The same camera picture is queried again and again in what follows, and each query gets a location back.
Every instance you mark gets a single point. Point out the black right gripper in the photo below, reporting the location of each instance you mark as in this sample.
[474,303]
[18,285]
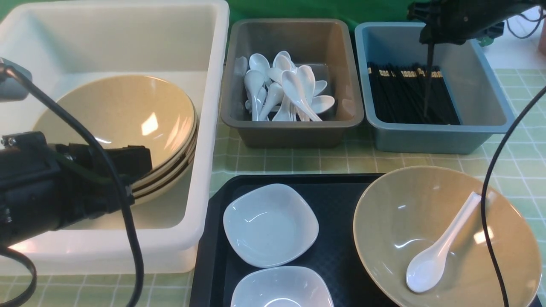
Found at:
[457,21]

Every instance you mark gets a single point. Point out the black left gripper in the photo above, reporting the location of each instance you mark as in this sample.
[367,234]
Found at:
[47,187]

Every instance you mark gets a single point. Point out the black chopstick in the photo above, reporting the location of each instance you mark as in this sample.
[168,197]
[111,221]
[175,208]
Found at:
[428,77]

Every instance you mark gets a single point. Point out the tan noodle bowl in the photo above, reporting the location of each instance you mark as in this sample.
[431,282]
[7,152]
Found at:
[407,210]

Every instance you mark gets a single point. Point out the white square dish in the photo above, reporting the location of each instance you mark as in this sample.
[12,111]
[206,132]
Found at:
[283,286]
[270,226]

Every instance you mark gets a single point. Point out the white soup spoon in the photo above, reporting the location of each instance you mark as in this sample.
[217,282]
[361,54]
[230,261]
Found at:
[427,268]

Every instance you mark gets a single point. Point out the top tan stacked bowl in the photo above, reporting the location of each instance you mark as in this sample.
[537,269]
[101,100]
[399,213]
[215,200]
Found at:
[135,110]

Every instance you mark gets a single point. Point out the pile of black chopsticks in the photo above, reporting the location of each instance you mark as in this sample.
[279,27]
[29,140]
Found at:
[398,95]

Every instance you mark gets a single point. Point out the blue plastic bin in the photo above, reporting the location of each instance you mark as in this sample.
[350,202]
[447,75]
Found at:
[473,87]

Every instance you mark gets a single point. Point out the green fabric backdrop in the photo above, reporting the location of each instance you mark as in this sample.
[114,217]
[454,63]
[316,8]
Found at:
[351,12]

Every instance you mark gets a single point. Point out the grey plastic bin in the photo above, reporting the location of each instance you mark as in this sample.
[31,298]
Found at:
[324,45]

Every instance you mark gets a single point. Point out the stack of tan bowls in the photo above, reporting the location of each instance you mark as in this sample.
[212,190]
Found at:
[170,175]

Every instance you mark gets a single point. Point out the green checkered tablecloth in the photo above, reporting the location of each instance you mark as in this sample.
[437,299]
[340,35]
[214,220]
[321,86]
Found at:
[519,174]

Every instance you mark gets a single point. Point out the pile of white spoons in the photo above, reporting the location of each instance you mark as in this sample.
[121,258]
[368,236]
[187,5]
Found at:
[281,91]

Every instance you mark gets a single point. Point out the large white plastic tub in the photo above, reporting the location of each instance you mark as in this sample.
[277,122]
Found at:
[67,44]

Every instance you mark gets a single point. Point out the black plastic tray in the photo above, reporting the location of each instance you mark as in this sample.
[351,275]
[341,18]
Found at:
[333,198]

